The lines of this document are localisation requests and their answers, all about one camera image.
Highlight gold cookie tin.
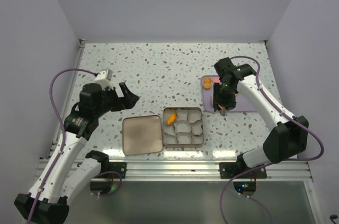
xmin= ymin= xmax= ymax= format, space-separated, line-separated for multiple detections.
xmin=162 ymin=107 xmax=204 ymax=149

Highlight pink cookie on tray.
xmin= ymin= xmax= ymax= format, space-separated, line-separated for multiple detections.
xmin=213 ymin=77 xmax=220 ymax=83

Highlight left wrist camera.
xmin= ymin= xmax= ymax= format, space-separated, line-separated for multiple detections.
xmin=94 ymin=68 xmax=113 ymax=89

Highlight metal tongs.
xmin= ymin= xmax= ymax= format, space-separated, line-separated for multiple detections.
xmin=220 ymin=106 xmax=227 ymax=117

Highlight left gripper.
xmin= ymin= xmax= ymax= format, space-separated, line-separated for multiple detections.
xmin=94 ymin=82 xmax=138 ymax=117

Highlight orange fish cookie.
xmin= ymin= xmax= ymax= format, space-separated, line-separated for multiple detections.
xmin=166 ymin=113 xmax=177 ymax=126

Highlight lilac tray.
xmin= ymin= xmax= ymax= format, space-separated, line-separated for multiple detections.
xmin=201 ymin=75 xmax=256 ymax=113

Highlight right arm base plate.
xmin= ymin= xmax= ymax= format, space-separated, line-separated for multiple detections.
xmin=219 ymin=162 xmax=267 ymax=179

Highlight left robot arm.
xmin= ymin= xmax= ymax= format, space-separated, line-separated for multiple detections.
xmin=14 ymin=82 xmax=139 ymax=223

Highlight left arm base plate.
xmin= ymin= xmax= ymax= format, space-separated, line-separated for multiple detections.
xmin=100 ymin=162 xmax=127 ymax=179

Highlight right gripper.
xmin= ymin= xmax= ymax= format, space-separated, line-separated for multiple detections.
xmin=213 ymin=82 xmax=237 ymax=113

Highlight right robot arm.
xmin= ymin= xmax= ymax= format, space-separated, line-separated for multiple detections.
xmin=212 ymin=58 xmax=309 ymax=178

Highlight gold tin lid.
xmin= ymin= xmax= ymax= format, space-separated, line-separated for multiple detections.
xmin=122 ymin=115 xmax=163 ymax=156

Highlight aluminium rail frame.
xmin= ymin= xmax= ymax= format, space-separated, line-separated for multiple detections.
xmin=34 ymin=159 xmax=313 ymax=182

